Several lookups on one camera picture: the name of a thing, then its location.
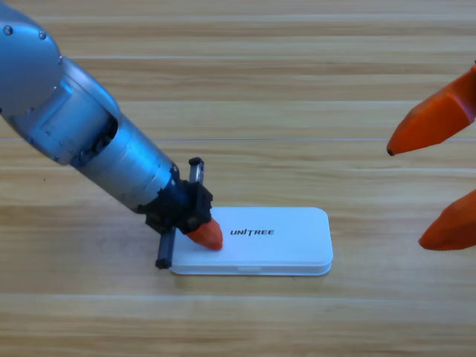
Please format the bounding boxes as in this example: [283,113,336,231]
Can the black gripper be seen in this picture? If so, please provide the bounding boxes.
[144,157,224,269]

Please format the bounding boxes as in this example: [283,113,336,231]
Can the white Unitree pencil case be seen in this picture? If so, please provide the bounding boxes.
[169,206,335,277]

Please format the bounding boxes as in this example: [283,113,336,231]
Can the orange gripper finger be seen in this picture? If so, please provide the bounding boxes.
[418,189,476,252]
[385,61,476,157]

